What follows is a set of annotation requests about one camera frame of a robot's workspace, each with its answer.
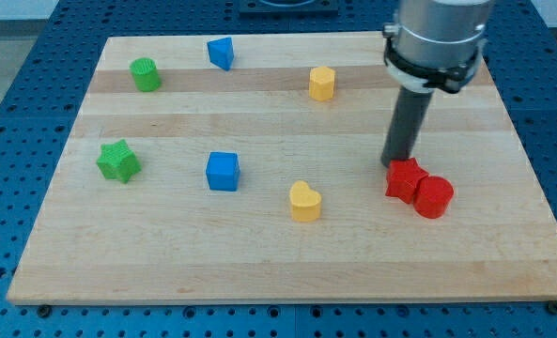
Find green cylinder block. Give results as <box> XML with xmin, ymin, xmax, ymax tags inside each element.
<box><xmin>130</xmin><ymin>57</ymin><xmax>162</xmax><ymax>92</ymax></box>

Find wooden board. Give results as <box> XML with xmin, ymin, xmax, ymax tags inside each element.
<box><xmin>7</xmin><ymin>32</ymin><xmax>557</xmax><ymax>305</ymax></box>

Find green star block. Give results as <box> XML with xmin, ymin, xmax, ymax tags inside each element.
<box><xmin>96</xmin><ymin>139</ymin><xmax>142</xmax><ymax>183</ymax></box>

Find blue cube block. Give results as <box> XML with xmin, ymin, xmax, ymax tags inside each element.
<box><xmin>206</xmin><ymin>152</ymin><xmax>240</xmax><ymax>192</ymax></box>

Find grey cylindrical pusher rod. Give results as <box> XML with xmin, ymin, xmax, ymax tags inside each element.
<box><xmin>380</xmin><ymin>86</ymin><xmax>433</xmax><ymax>167</ymax></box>

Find red star block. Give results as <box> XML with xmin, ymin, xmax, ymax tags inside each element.
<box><xmin>385</xmin><ymin>158</ymin><xmax>429</xmax><ymax>204</ymax></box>

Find red cylinder block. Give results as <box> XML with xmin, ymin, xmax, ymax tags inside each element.
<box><xmin>413</xmin><ymin>177</ymin><xmax>455</xmax><ymax>219</ymax></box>

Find yellow heart block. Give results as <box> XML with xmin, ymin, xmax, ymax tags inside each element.
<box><xmin>289</xmin><ymin>180</ymin><xmax>322</xmax><ymax>223</ymax></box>

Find blue triangle block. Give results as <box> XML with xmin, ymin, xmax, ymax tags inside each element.
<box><xmin>207</xmin><ymin>38</ymin><xmax>234</xmax><ymax>71</ymax></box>

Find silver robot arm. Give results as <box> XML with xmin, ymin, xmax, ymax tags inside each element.
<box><xmin>382</xmin><ymin>0</ymin><xmax>494</xmax><ymax>94</ymax></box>

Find yellow hexagon block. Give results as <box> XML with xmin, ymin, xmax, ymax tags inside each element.
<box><xmin>308</xmin><ymin>66</ymin><xmax>336</xmax><ymax>101</ymax></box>

